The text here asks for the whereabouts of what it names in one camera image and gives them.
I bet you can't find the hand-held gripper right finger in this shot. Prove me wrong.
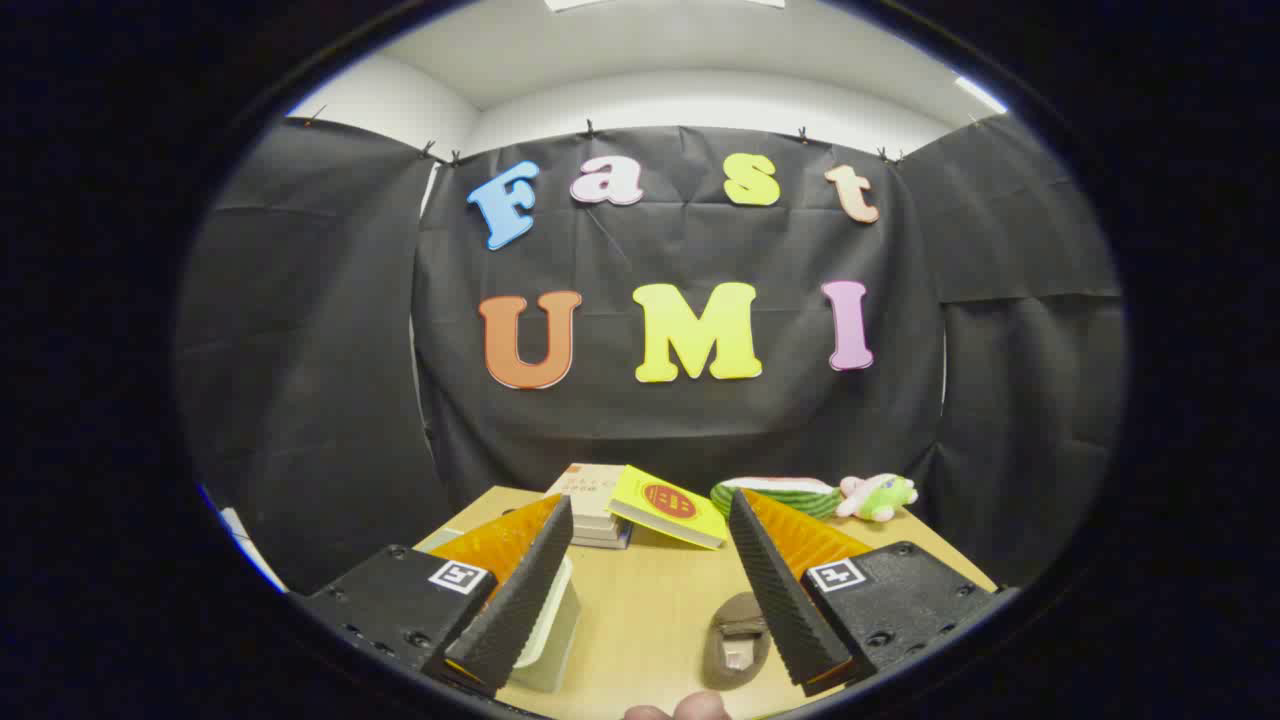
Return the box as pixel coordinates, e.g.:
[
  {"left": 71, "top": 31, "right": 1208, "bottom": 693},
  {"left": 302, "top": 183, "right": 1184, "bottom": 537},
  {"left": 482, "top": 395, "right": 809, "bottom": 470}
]
[{"left": 727, "top": 488, "right": 1006, "bottom": 698}]

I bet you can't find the watermelon slice plush toy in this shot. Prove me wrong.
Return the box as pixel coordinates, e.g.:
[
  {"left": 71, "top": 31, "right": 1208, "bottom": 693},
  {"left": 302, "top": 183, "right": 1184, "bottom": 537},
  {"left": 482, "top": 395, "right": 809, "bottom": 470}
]
[{"left": 710, "top": 476, "right": 844, "bottom": 521}]

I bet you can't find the pink and green plush toy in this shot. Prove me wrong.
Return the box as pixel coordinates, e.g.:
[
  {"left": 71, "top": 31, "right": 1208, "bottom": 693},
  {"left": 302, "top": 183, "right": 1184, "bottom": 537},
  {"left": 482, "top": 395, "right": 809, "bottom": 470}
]
[{"left": 836, "top": 473, "right": 919, "bottom": 523}]

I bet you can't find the pale fabric storage box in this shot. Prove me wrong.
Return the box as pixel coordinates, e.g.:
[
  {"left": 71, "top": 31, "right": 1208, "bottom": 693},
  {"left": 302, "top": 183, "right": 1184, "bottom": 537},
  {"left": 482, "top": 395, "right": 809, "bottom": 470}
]
[{"left": 510, "top": 555, "right": 583, "bottom": 694}]

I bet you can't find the yellow book with red circle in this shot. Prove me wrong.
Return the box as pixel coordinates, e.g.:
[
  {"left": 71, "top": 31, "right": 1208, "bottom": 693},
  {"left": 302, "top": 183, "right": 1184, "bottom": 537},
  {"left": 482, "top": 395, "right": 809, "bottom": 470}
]
[{"left": 607, "top": 465, "right": 729, "bottom": 551}]

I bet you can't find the brown suede shoe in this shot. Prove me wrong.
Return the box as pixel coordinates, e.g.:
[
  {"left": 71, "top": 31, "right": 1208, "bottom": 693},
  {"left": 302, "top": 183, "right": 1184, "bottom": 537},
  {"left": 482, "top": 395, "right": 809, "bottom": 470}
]
[{"left": 702, "top": 592, "right": 773, "bottom": 691}]

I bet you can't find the beige cover book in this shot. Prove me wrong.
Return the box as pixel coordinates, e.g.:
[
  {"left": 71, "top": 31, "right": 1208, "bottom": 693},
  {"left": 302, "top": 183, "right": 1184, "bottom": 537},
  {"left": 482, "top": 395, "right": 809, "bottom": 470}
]
[{"left": 545, "top": 462, "right": 629, "bottom": 531}]

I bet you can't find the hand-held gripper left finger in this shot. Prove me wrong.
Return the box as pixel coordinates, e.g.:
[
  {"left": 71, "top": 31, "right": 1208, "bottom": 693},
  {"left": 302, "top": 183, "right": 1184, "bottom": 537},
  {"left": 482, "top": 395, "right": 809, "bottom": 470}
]
[{"left": 298, "top": 493, "right": 576, "bottom": 698}]

